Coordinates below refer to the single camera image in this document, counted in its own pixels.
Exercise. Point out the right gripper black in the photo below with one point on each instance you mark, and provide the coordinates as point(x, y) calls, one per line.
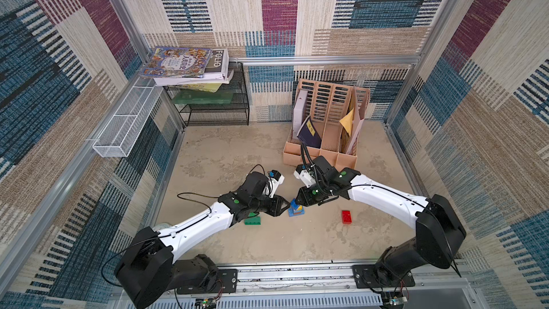
point(303, 196)

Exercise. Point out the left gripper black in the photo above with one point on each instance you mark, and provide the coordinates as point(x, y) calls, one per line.
point(276, 209)

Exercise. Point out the dark blue lego brick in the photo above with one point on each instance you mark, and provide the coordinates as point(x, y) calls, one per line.
point(294, 203)

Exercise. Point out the long blue lego brick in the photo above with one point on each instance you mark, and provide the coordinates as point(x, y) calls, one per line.
point(293, 212)

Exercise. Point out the long green lego brick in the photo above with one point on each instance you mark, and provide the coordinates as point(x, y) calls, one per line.
point(256, 220)

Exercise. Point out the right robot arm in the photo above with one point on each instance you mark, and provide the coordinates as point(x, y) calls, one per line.
point(438, 232)

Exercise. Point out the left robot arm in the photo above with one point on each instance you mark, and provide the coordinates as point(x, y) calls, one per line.
point(152, 264)

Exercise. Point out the red lego brick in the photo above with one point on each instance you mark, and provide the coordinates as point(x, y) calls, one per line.
point(346, 217)

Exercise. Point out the dark purple book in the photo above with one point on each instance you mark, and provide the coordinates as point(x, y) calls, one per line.
point(308, 134)

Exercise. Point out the pink desk file organizer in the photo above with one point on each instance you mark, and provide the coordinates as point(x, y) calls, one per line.
point(327, 104)

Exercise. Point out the white book in organizer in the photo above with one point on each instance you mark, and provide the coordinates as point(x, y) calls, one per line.
point(299, 111)

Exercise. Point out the yellow envelope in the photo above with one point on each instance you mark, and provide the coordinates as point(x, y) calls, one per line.
point(347, 122)

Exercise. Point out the pale pink folder in organizer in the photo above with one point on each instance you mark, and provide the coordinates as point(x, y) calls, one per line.
point(359, 102)

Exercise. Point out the pale blue round clock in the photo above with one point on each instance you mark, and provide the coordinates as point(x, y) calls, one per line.
point(161, 226)

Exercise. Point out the green folder on shelf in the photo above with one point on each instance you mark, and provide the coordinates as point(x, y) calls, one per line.
point(197, 97)

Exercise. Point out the black and white Folio book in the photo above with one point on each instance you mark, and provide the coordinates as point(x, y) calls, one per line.
point(217, 72)

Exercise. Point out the colourful illustrated book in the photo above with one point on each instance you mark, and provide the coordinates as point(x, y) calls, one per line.
point(177, 62)

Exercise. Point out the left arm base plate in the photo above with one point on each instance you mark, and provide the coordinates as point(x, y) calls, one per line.
point(225, 282)

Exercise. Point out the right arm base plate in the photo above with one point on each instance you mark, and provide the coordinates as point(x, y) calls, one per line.
point(378, 277)

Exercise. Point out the black wire shelf rack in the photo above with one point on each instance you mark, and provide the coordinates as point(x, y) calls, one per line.
point(229, 105)

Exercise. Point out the white wire mesh basket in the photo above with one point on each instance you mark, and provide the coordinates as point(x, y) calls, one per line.
point(118, 138)

